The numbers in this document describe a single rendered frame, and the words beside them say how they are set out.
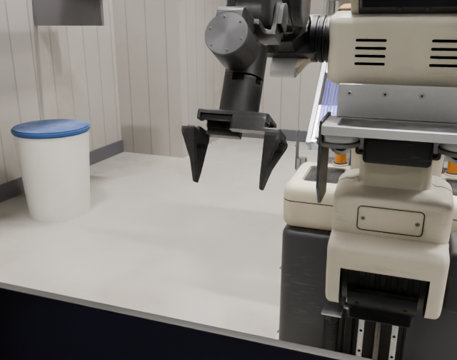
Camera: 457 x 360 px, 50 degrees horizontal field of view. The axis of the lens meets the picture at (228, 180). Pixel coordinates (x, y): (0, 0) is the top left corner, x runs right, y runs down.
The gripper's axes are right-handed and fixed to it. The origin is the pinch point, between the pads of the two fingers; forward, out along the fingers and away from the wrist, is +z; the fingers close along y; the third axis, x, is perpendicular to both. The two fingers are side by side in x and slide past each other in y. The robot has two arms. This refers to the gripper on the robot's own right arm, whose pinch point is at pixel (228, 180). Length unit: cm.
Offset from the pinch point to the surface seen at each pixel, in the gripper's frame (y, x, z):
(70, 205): -167, 205, 2
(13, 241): -180, 175, 28
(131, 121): -215, 345, -89
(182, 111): -162, 338, -100
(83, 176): -163, 207, -17
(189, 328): 12.6, -42.1, 12.6
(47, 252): -151, 169, 30
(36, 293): 3.5, -41.9, 12.6
